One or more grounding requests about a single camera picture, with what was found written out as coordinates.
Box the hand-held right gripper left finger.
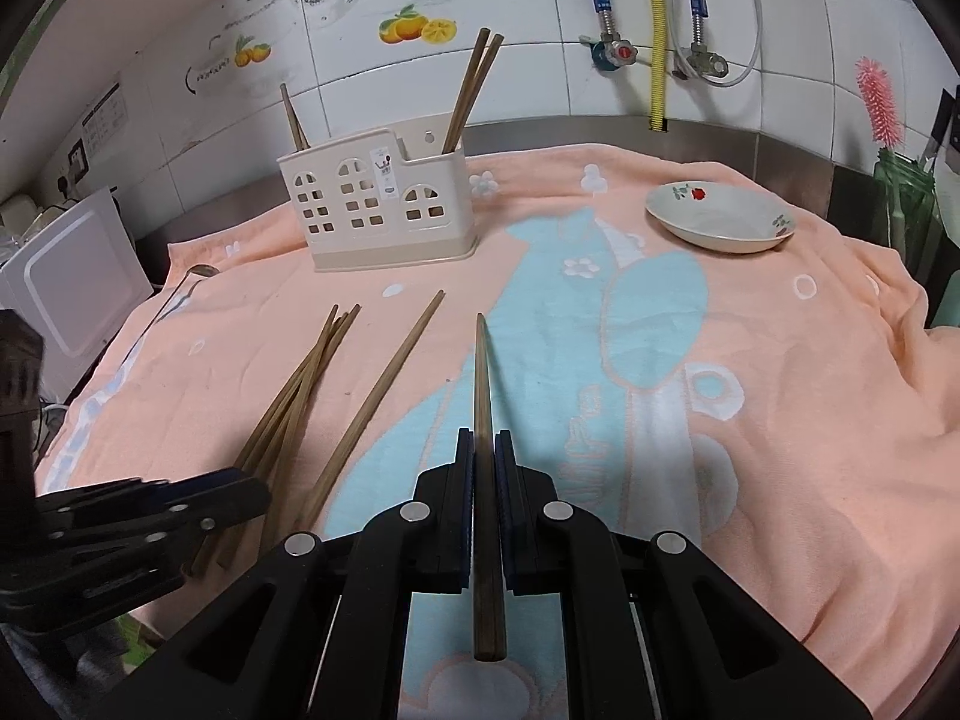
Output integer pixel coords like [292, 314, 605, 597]
[88, 426, 476, 720]

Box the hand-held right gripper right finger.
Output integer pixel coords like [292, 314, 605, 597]
[495, 427, 877, 720]

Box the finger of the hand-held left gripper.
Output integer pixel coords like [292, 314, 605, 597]
[0, 531, 190, 625]
[34, 467, 272, 541]

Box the brown wooden chopstick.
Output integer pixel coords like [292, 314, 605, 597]
[450, 34, 505, 156]
[280, 82, 310, 152]
[296, 289, 446, 537]
[225, 304, 363, 541]
[441, 28, 492, 156]
[189, 304, 338, 578]
[472, 313, 507, 662]
[214, 310, 352, 569]

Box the beige plastic utensil holder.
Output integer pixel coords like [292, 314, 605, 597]
[276, 126, 479, 272]

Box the white microwave oven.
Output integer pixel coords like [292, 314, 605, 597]
[0, 187, 155, 406]

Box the metal slotted spoon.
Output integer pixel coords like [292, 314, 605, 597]
[124, 262, 222, 350]

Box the peach printed towel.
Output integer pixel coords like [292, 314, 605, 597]
[34, 142, 960, 720]

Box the white floral plate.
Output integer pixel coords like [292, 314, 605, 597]
[645, 181, 796, 254]

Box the metal water valve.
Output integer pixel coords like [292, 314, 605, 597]
[671, 45, 728, 83]
[581, 34, 638, 76]

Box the green glass jar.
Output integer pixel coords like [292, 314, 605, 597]
[874, 150, 942, 278]

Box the pink bottle brush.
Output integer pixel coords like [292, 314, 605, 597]
[855, 56, 905, 158]

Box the white wall notice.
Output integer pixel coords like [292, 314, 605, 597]
[81, 82, 125, 158]

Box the yellow corrugated gas hose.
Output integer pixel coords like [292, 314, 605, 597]
[640, 0, 668, 132]

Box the thin white hose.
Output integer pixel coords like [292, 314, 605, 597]
[679, 0, 764, 87]

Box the black handled kitchen knife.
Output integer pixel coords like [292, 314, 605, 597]
[926, 86, 960, 166]

